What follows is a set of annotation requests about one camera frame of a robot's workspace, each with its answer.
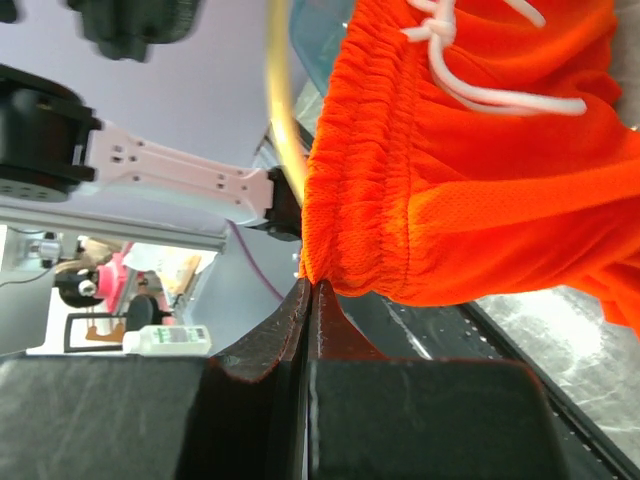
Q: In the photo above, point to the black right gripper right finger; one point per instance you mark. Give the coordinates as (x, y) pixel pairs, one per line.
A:
(341, 365)

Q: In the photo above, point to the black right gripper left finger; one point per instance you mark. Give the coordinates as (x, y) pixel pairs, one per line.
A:
(259, 400)

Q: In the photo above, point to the orange shorts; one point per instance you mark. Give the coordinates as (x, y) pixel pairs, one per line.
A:
(444, 172)

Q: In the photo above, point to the beige wooden hanger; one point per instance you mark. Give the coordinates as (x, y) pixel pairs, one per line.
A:
(278, 88)

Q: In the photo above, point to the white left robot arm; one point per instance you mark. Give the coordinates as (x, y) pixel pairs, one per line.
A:
(54, 148)

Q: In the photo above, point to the white plastic bottle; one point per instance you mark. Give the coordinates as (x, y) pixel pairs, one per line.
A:
(167, 340)

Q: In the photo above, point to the teal plastic basin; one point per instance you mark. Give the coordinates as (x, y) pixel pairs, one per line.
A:
(317, 29)

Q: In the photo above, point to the aluminium frame rail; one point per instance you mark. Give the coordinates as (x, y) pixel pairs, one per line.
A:
(104, 228)

